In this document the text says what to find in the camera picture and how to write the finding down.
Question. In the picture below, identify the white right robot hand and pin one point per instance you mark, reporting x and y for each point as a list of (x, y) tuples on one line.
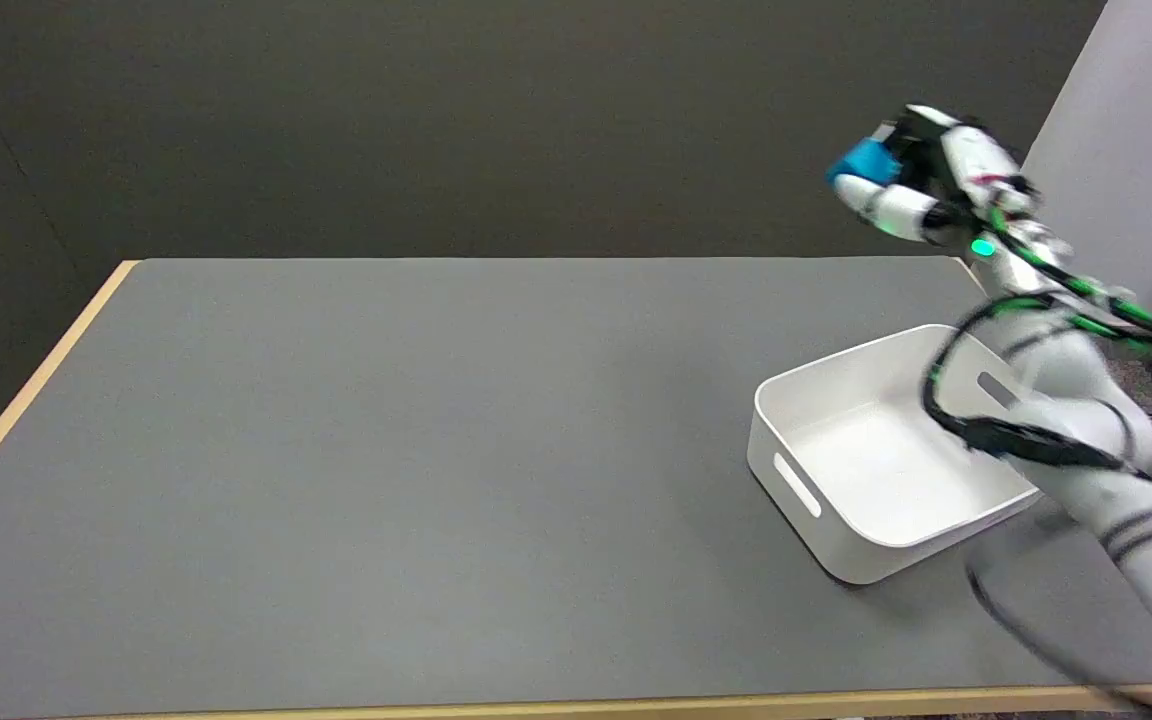
[(971, 165)]

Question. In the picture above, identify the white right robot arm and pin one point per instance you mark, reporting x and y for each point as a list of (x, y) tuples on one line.
[(1106, 420)]

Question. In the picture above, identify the blue wooden cube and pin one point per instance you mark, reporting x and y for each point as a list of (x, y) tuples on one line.
[(869, 158)]

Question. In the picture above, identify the white plastic box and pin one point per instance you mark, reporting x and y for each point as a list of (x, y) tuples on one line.
[(881, 455)]

